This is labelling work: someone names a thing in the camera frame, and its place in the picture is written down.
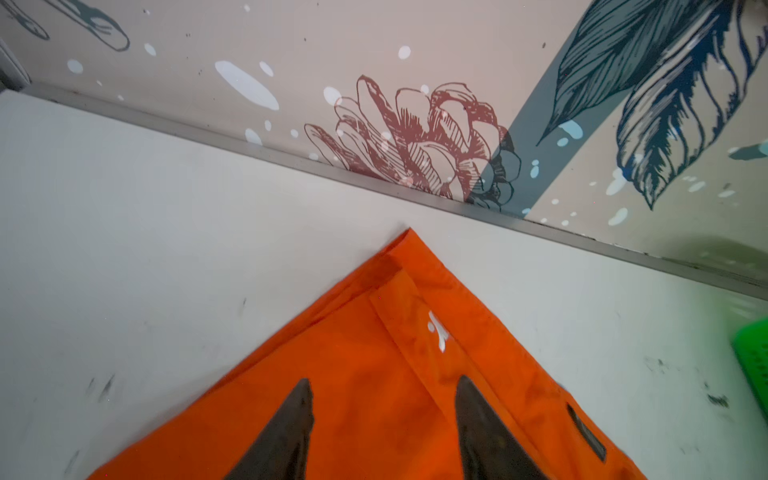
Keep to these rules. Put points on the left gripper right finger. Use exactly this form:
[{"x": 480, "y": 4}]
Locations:
[{"x": 488, "y": 450}]

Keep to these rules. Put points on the orange shorts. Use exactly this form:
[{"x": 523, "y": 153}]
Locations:
[{"x": 383, "y": 352}]

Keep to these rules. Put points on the green plastic basket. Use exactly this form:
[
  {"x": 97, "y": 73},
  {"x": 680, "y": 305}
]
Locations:
[{"x": 750, "y": 345}]

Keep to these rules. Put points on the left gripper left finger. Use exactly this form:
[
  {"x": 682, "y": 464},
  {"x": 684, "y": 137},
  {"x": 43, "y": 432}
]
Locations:
[{"x": 281, "y": 449}]

